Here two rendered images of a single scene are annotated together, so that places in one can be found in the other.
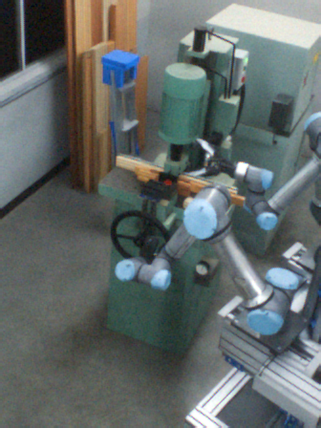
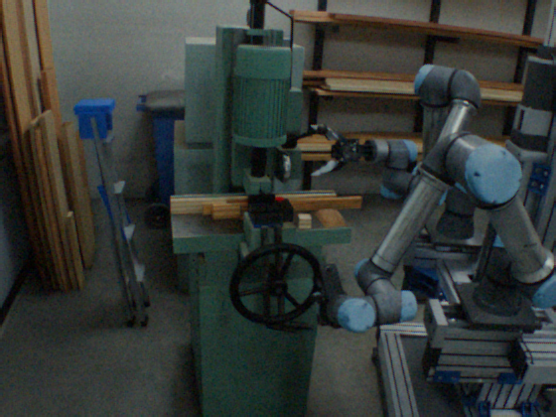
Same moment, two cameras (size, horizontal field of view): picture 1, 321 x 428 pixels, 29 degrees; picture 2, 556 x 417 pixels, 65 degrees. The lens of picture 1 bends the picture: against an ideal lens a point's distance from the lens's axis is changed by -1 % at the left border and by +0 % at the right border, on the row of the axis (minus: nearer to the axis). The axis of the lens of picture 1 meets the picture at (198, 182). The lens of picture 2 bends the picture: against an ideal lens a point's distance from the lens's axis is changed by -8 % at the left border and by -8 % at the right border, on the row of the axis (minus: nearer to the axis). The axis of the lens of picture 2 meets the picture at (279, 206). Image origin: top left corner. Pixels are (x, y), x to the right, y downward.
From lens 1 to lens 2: 162 cm
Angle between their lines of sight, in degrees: 29
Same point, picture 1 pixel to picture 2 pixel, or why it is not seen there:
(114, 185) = (195, 233)
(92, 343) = not seen: outside the picture
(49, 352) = not seen: outside the picture
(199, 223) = (502, 177)
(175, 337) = (295, 398)
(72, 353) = not seen: outside the picture
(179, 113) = (273, 100)
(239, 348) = (467, 353)
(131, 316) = (236, 400)
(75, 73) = (23, 152)
